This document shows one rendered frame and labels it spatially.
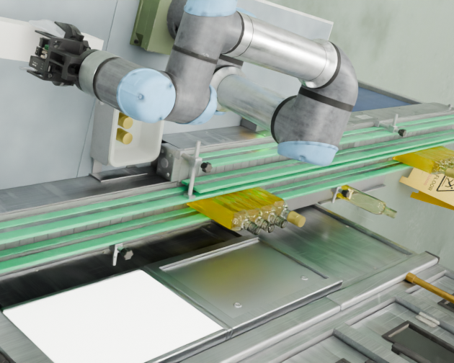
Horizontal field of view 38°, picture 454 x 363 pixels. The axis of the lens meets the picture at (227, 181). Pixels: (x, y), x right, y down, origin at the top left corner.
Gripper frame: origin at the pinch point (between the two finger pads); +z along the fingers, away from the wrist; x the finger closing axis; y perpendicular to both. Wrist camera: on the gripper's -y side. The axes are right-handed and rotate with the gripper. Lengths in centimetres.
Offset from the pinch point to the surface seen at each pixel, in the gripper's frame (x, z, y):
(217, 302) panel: 55, -12, -57
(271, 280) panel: 52, -12, -79
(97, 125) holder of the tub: 24, 32, -43
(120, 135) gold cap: 25, 29, -49
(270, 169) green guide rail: 30, 17, -103
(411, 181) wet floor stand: 70, 101, -400
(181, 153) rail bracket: 26, 19, -63
